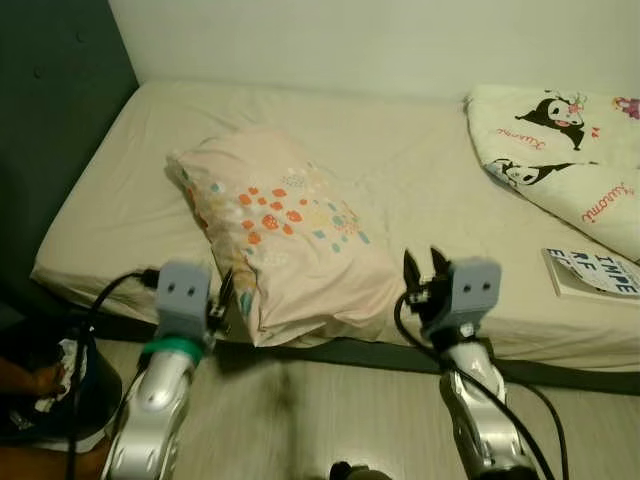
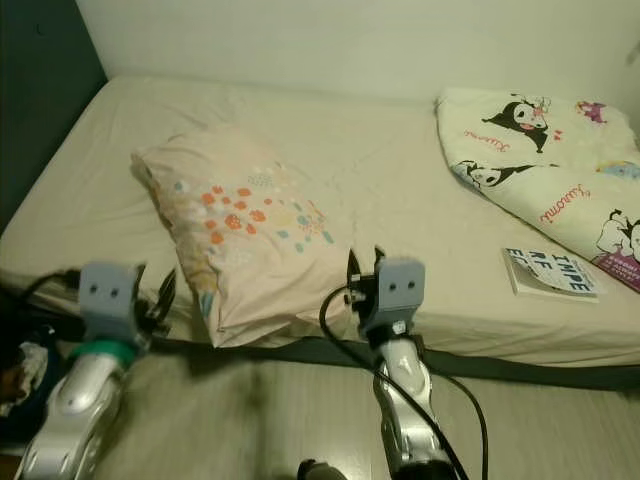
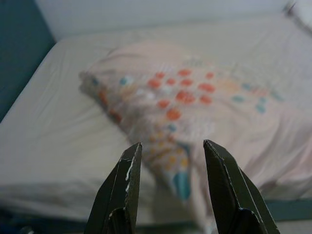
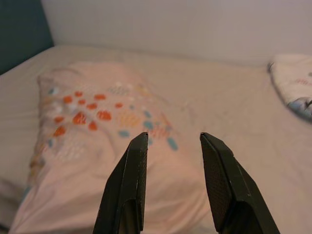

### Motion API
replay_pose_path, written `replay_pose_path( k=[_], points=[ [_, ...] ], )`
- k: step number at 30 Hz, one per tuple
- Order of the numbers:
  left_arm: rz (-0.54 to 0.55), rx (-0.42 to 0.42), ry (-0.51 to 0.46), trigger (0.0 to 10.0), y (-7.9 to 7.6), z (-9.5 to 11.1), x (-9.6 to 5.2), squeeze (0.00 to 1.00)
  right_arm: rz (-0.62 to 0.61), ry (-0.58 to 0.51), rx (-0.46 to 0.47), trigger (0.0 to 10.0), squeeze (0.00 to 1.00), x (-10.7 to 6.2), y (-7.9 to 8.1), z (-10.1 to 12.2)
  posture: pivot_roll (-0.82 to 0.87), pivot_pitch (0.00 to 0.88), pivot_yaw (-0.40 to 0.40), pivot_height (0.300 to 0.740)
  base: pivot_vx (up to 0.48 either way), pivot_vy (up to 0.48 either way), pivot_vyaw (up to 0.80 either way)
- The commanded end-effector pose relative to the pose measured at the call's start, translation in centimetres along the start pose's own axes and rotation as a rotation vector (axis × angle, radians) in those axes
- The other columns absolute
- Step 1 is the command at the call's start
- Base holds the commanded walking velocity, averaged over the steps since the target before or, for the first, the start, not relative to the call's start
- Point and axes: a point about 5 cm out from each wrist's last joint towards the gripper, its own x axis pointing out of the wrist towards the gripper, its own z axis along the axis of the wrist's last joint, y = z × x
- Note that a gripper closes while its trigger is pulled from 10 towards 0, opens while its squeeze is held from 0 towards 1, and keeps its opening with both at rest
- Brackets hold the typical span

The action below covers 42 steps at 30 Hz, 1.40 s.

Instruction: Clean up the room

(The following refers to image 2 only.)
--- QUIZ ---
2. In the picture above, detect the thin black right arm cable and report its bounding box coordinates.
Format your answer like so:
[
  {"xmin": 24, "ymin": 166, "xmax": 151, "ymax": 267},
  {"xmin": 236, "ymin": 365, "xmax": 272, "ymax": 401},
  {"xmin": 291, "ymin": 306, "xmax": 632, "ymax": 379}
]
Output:
[{"xmin": 420, "ymin": 345, "xmax": 491, "ymax": 480}]

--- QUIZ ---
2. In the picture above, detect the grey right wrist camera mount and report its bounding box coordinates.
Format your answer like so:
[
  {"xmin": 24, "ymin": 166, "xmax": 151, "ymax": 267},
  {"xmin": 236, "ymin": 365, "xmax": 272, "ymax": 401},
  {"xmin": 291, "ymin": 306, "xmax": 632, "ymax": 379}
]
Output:
[{"xmin": 365, "ymin": 257, "xmax": 426, "ymax": 336}]

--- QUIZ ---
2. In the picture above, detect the pink patterned pillow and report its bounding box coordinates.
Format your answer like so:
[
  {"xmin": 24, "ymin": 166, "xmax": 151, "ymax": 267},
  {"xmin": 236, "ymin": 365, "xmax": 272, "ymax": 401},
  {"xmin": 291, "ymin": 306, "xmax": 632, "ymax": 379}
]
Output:
[{"xmin": 132, "ymin": 125, "xmax": 361, "ymax": 349}]

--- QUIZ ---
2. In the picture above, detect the grey robot right leg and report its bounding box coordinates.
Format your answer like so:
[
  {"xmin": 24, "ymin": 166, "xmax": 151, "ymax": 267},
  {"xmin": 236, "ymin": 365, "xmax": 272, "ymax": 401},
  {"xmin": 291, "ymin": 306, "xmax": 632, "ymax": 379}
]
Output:
[{"xmin": 295, "ymin": 458, "xmax": 353, "ymax": 480}]

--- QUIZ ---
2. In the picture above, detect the dark teal bed frame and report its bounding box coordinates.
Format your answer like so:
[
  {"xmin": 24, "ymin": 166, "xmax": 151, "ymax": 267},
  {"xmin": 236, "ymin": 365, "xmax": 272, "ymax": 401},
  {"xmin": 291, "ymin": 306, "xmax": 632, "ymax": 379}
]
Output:
[{"xmin": 0, "ymin": 275, "xmax": 640, "ymax": 393}]

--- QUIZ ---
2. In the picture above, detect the dark blue trash bin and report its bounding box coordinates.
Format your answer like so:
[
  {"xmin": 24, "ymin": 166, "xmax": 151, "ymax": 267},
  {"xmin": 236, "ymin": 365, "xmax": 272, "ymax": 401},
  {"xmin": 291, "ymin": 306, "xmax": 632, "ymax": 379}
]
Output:
[{"xmin": 0, "ymin": 328, "xmax": 63, "ymax": 449}]

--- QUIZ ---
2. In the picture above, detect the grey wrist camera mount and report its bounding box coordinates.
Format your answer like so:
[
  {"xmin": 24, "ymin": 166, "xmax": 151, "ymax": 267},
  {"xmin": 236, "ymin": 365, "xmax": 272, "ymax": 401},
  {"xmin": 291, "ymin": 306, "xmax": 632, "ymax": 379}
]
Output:
[
  {"xmin": 365, "ymin": 257, "xmax": 426, "ymax": 336},
  {"xmin": 78, "ymin": 262, "xmax": 146, "ymax": 346}
]

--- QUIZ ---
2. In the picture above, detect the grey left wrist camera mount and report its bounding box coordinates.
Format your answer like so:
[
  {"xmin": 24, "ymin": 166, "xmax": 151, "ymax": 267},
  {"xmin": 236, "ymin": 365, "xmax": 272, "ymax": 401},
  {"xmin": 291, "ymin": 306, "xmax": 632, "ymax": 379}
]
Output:
[{"xmin": 78, "ymin": 262, "xmax": 146, "ymax": 346}]

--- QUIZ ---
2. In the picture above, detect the white crumpled paper rubbish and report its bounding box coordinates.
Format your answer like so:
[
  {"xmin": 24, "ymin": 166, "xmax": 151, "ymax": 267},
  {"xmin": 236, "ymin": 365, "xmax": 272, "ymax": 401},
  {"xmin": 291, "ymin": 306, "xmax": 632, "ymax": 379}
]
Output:
[{"xmin": 12, "ymin": 343, "xmax": 53, "ymax": 389}]

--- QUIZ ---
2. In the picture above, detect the white book with black letters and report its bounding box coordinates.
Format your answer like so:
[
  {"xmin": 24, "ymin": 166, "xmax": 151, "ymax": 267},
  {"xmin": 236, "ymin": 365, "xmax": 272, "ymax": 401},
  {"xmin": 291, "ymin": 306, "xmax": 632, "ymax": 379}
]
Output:
[{"xmin": 503, "ymin": 246, "xmax": 601, "ymax": 303}]

